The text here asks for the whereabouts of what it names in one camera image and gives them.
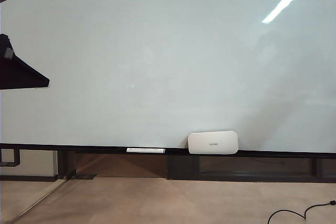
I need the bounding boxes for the black floor power cable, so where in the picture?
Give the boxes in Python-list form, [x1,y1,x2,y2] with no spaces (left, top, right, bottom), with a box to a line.
[267,200,336,224]

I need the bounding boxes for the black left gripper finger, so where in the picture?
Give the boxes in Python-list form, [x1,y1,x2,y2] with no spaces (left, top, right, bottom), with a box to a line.
[0,34,50,90]

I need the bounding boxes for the black stand foot plate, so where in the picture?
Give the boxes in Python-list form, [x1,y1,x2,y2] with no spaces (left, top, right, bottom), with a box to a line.
[75,174,98,181]

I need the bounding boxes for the white capped marker pen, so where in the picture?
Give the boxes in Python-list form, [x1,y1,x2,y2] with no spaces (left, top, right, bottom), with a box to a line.
[126,147,166,154]

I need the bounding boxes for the black low frame panel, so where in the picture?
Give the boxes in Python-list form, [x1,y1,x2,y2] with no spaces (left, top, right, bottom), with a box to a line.
[166,155,336,184]

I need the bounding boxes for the black whiteboard stand leg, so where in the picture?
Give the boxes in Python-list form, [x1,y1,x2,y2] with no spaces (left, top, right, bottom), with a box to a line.
[57,150,77,180]

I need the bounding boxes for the large glass whiteboard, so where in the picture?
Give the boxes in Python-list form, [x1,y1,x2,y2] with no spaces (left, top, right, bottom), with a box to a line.
[0,0,336,154]

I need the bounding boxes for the white whiteboard eraser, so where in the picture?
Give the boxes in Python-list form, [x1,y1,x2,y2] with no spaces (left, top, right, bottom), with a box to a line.
[187,130,239,155]

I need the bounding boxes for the dark wall baseboard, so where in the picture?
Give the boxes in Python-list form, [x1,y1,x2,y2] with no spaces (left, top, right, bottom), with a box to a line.
[0,175,59,183]

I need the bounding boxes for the black wall pipe bracket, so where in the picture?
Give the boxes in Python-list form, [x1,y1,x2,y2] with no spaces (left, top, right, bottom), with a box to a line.
[0,148,22,167]

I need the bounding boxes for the black whiteboard tray ledge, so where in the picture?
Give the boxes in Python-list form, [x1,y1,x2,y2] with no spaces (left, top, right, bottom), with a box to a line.
[0,142,336,159]

